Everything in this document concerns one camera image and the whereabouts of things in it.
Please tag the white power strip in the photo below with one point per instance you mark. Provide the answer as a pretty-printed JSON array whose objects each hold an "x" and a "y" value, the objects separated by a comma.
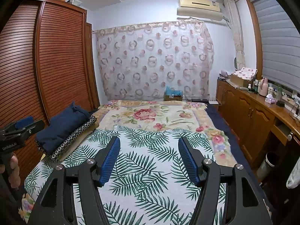
[{"x": 213, "y": 102}]

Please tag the white dotted cloth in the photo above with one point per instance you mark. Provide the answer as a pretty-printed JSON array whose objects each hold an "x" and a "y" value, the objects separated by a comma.
[{"x": 246, "y": 72}]

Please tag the navy blue bed sheet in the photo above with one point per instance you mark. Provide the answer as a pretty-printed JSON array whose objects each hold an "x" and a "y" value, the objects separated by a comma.
[{"x": 225, "y": 126}]

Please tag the green bottle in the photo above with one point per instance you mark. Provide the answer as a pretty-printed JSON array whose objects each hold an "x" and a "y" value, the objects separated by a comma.
[{"x": 278, "y": 92}]

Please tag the white patterned bag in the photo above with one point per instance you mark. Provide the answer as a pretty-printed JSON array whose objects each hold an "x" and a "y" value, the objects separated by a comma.
[{"x": 294, "y": 177}]

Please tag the pink thermos jug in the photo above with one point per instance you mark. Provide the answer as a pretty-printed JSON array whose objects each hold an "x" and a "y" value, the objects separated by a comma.
[{"x": 263, "y": 88}]

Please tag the sheer circle-print curtain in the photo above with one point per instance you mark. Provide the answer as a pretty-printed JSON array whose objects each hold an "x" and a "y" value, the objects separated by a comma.
[{"x": 152, "y": 61}]

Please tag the tissue pack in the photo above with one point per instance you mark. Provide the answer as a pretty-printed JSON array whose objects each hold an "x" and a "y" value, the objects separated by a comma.
[{"x": 269, "y": 99}]

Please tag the navy blue printed t-shirt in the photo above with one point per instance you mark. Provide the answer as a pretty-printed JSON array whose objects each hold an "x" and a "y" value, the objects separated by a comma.
[{"x": 63, "y": 126}]

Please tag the floral blanket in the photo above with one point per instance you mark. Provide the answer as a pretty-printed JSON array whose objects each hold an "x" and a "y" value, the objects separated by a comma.
[{"x": 145, "y": 114}]

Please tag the beige side curtain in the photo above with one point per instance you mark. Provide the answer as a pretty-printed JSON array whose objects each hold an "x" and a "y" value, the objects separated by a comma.
[{"x": 236, "y": 32}]

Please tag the cardboard box with blue bag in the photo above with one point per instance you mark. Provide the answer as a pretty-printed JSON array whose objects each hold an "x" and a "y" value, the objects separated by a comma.
[{"x": 173, "y": 95}]

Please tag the purple plastic bag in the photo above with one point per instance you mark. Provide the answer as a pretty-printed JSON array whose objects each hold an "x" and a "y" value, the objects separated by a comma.
[{"x": 224, "y": 75}]

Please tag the grey window blind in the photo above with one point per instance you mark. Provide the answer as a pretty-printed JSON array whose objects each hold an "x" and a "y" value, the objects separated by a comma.
[{"x": 279, "y": 44}]

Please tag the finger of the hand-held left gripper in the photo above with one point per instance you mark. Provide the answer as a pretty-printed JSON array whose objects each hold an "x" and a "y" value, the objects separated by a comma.
[{"x": 25, "y": 125}]

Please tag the long wooden cabinet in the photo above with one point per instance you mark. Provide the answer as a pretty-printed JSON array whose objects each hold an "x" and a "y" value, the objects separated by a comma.
[{"x": 246, "y": 112}]

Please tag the open cardboard box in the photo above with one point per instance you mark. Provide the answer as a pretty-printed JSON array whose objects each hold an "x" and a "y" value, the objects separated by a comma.
[{"x": 239, "y": 82}]

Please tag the dark circle-patterned garment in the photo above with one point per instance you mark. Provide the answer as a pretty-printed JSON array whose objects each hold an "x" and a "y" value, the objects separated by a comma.
[{"x": 70, "y": 143}]

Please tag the grey trash bin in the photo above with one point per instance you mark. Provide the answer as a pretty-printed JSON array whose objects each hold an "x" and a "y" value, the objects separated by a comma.
[{"x": 267, "y": 166}]

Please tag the palm leaf bed sheet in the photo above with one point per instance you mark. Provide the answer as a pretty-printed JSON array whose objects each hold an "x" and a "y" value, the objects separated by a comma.
[{"x": 145, "y": 168}]

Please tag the clear storage box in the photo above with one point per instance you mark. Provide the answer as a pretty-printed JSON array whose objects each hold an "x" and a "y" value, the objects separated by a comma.
[{"x": 76, "y": 1}]

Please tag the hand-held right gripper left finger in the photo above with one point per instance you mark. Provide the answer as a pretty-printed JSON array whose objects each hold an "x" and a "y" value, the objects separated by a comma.
[{"x": 109, "y": 161}]

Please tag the person's left hand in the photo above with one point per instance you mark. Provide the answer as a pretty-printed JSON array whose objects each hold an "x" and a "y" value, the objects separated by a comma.
[{"x": 14, "y": 171}]

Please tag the wall air conditioner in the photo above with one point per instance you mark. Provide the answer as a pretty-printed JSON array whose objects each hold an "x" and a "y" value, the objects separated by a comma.
[{"x": 199, "y": 8}]

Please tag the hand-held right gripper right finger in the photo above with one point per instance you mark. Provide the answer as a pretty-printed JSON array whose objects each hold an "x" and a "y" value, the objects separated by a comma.
[{"x": 188, "y": 161}]

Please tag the wooden louvered wardrobe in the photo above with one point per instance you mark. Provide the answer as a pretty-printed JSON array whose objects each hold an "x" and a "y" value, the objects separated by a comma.
[{"x": 46, "y": 63}]

